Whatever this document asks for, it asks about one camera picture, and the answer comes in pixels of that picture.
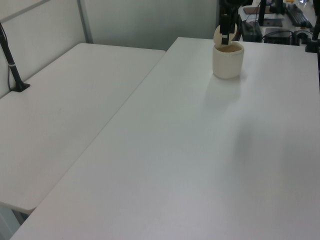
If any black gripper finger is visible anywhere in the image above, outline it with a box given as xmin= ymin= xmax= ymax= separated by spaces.
xmin=219 ymin=13 xmax=230 ymax=46
xmin=230 ymin=11 xmax=239 ymax=35

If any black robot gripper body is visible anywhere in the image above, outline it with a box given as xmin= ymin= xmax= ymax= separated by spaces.
xmin=223 ymin=0 xmax=248 ymax=15

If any cream trash bin with lid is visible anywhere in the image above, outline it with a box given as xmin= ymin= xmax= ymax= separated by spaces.
xmin=212 ymin=23 xmax=245 ymax=80

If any brown flat pad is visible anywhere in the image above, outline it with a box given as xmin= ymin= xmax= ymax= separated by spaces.
xmin=243 ymin=6 xmax=261 ymax=15

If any black case with green parts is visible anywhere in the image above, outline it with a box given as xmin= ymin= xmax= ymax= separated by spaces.
xmin=240 ymin=20 xmax=263 ymax=42

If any black monitor stand pole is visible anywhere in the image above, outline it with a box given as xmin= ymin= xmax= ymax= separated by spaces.
xmin=258 ymin=0 xmax=267 ymax=26

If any black electronics box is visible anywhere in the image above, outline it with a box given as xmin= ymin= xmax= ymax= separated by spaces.
xmin=263 ymin=27 xmax=294 ymax=45

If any black keyboard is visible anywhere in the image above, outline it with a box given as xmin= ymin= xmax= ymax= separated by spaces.
xmin=285 ymin=2 xmax=314 ymax=28

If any black clamp stand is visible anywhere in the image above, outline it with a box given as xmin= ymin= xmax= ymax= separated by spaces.
xmin=304 ymin=17 xmax=320 ymax=54

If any white side table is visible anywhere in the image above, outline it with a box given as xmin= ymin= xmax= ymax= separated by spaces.
xmin=0 ymin=42 xmax=167 ymax=215

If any grey metal partition post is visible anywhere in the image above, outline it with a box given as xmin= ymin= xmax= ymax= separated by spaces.
xmin=76 ymin=0 xmax=94 ymax=44

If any black camera stand pole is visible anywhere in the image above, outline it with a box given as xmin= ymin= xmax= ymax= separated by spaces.
xmin=0 ymin=21 xmax=31 ymax=94

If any thin black cable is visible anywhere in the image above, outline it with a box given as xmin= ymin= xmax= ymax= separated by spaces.
xmin=0 ymin=23 xmax=14 ymax=91

